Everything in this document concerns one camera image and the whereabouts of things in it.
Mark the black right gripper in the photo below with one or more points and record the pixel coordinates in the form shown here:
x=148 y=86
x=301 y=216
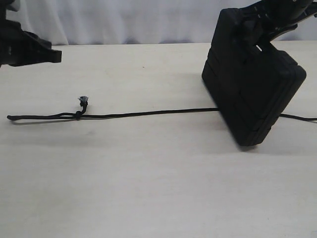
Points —
x=265 y=20

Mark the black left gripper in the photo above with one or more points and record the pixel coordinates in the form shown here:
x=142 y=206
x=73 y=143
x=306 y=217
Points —
x=20 y=48

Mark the black plastic carry case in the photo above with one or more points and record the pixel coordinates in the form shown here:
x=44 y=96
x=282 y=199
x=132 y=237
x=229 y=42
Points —
x=251 y=85

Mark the white backdrop curtain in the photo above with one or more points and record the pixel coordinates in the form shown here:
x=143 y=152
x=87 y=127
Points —
x=87 y=22

